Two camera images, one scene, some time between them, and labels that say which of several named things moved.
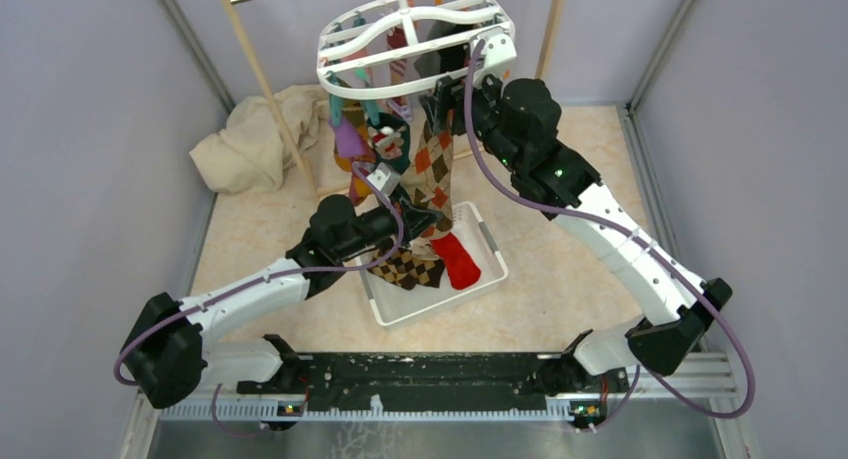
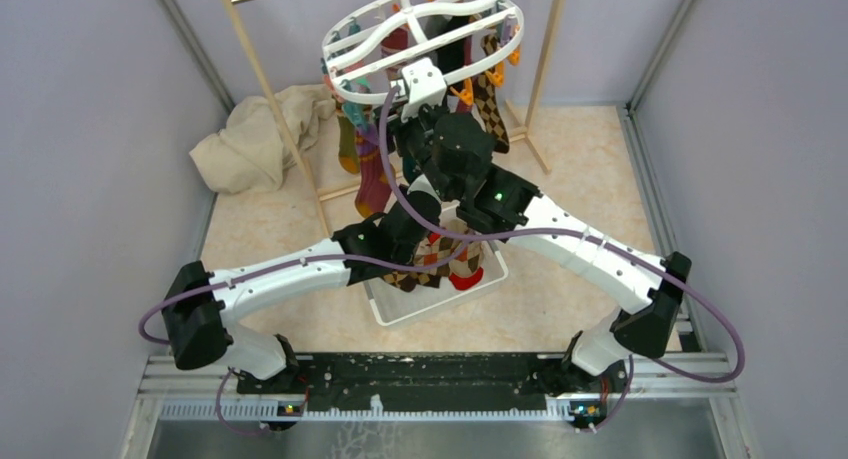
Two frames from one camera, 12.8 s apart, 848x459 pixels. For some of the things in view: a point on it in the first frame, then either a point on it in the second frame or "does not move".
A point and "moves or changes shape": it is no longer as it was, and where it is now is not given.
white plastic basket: (392, 303) does not move
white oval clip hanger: (409, 37) does not move
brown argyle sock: (406, 270) does not move
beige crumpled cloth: (252, 153) does not move
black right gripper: (447, 95) → (400, 128)
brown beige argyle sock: (427, 178) moves or changes shape
